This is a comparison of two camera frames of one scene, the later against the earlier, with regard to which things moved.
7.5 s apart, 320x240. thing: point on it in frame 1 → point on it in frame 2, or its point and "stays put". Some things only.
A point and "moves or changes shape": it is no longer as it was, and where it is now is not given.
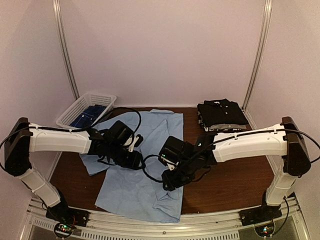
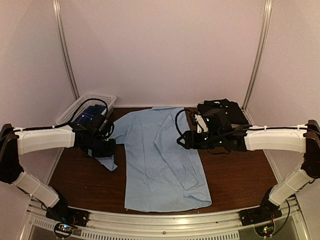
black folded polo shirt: x=220 y=111 stays put
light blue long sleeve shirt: x=141 y=193 moves or changes shape
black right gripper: x=172 y=182 → x=191 y=141
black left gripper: x=133 y=163 → x=110 y=152
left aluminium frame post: x=65 y=47 stays put
